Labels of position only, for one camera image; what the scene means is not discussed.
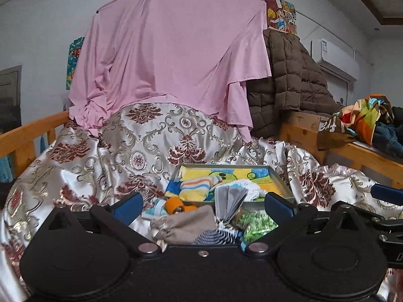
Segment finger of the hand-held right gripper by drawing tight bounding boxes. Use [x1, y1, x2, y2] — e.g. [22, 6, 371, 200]
[370, 183, 403, 206]
[354, 209, 403, 233]

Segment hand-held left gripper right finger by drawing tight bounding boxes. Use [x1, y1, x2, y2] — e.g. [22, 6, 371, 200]
[245, 193, 380, 257]

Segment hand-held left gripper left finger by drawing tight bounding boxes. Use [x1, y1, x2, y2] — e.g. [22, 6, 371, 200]
[47, 192, 162, 257]

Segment grey face mask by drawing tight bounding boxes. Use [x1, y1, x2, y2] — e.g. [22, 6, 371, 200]
[214, 184, 249, 224]

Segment green patterned cloth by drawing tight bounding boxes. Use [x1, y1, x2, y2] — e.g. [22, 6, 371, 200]
[236, 211, 279, 243]

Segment light blue striped cloth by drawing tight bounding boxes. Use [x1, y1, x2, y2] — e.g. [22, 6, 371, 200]
[142, 198, 169, 221]

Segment white cloth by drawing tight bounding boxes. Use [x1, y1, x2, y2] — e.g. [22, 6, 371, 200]
[227, 179, 268, 201]

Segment orange sock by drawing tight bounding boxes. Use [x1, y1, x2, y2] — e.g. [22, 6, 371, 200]
[165, 197, 197, 216]

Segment blue denim jeans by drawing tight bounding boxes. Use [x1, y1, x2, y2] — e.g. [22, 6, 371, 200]
[372, 123, 403, 155]

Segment yellow cartoon cloth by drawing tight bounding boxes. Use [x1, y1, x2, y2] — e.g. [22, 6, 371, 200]
[178, 167, 279, 193]

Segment beige cloth pouch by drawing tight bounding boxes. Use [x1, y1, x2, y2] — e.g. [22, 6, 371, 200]
[150, 206, 218, 246]

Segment floral satin blanket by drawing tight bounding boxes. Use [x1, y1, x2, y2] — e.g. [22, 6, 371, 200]
[0, 102, 403, 302]

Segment dark striped cloth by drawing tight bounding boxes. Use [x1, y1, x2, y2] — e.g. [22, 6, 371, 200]
[190, 228, 245, 246]

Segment pastel striped sock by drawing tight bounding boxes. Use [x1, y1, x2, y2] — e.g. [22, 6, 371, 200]
[165, 176, 221, 201]

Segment colourful patchwork cloth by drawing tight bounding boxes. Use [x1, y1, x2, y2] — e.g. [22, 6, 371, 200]
[340, 94, 395, 146]

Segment brown bag with white print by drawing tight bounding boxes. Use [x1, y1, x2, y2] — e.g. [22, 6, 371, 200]
[316, 113, 358, 150]

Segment blue knitted cloth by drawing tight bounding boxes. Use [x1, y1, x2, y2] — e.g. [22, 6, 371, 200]
[0, 156, 16, 183]

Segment brown puffer jacket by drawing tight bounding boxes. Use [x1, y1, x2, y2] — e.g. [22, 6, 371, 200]
[247, 28, 347, 139]

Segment white air conditioner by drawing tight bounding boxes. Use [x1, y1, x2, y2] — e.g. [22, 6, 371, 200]
[310, 39, 360, 82]

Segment pink bed sheet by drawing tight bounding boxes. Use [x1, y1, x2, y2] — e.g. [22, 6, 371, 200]
[69, 0, 273, 142]

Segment grey door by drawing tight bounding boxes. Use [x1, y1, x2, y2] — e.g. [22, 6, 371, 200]
[0, 65, 22, 133]

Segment pine wooden bed frame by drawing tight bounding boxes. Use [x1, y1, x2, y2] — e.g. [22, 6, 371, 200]
[279, 110, 403, 190]

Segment wooden bed rail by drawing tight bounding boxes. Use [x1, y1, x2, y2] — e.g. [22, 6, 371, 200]
[0, 111, 70, 177]

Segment blue fish wall poster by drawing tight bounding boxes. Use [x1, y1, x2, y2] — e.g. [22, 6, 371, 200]
[65, 37, 85, 90]

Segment red cartoon wall poster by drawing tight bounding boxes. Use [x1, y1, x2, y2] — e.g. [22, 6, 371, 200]
[264, 0, 298, 35]

